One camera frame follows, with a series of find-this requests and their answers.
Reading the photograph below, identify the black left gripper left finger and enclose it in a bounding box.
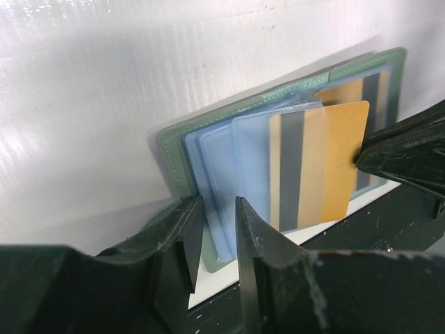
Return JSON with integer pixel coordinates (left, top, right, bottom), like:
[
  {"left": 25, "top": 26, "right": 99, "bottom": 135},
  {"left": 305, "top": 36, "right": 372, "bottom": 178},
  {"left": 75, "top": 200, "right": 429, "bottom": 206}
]
[{"left": 1, "top": 196, "right": 204, "bottom": 333}]

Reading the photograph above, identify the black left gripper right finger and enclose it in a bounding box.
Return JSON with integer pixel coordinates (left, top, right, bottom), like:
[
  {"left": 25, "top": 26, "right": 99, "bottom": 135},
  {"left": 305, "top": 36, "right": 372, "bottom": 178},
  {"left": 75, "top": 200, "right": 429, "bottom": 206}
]
[{"left": 235, "top": 197, "right": 444, "bottom": 333}]

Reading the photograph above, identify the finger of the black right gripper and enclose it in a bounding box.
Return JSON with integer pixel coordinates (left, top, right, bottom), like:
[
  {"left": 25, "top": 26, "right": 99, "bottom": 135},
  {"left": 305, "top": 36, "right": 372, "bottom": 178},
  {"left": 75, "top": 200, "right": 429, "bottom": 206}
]
[
  {"left": 355, "top": 120, "right": 444, "bottom": 200},
  {"left": 367, "top": 100, "right": 445, "bottom": 139}
]

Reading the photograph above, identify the gold card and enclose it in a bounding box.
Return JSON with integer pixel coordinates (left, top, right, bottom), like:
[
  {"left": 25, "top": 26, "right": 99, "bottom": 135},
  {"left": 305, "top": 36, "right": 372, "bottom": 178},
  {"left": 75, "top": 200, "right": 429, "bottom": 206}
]
[
  {"left": 312, "top": 69, "right": 392, "bottom": 191},
  {"left": 269, "top": 101, "right": 369, "bottom": 232}
]

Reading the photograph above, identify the grey-green card holder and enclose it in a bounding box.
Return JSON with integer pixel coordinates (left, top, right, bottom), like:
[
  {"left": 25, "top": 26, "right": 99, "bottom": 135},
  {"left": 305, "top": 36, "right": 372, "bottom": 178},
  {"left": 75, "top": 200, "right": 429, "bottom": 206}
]
[{"left": 147, "top": 47, "right": 407, "bottom": 274}]

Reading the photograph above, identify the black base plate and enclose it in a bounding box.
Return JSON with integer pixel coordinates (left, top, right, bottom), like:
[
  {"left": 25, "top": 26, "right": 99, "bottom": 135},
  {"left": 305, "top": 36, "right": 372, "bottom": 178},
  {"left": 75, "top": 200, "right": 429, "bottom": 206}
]
[{"left": 187, "top": 185, "right": 444, "bottom": 333}]

